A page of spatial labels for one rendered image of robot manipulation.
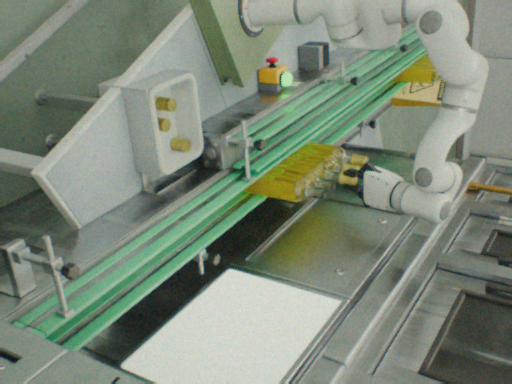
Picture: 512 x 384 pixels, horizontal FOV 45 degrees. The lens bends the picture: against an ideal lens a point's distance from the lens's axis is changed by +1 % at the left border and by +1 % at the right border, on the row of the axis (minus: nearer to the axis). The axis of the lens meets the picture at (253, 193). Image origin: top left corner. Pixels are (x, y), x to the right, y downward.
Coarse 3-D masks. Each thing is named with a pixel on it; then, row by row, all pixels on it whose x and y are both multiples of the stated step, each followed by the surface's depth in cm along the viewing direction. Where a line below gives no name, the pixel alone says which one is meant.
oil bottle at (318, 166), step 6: (282, 162) 175; (288, 162) 175; (294, 162) 174; (300, 162) 174; (306, 162) 174; (312, 162) 173; (318, 162) 173; (312, 168) 170; (318, 168) 170; (324, 168) 170; (318, 174) 170; (324, 174) 170
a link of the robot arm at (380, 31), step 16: (368, 0) 152; (384, 0) 149; (400, 0) 147; (368, 16) 153; (384, 16) 151; (400, 16) 149; (368, 32) 157; (384, 32) 155; (400, 32) 158; (352, 48) 163; (368, 48) 160; (384, 48) 159
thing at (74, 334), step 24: (384, 96) 241; (360, 120) 219; (240, 192) 173; (216, 216) 161; (240, 216) 160; (192, 240) 151; (168, 264) 141; (120, 288) 134; (144, 288) 133; (96, 312) 127; (120, 312) 126; (48, 336) 121; (72, 336) 121
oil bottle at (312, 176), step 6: (276, 168) 171; (282, 168) 171; (288, 168) 171; (294, 168) 170; (300, 168) 170; (306, 168) 169; (294, 174) 167; (300, 174) 166; (306, 174) 166; (312, 174) 166; (312, 180) 165; (312, 186) 166
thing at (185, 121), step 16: (176, 80) 147; (192, 80) 153; (160, 96) 154; (176, 96) 158; (192, 96) 155; (160, 112) 155; (176, 112) 160; (192, 112) 157; (176, 128) 162; (192, 128) 160; (160, 144) 147; (192, 144) 162; (160, 160) 148; (176, 160) 156; (192, 160) 159
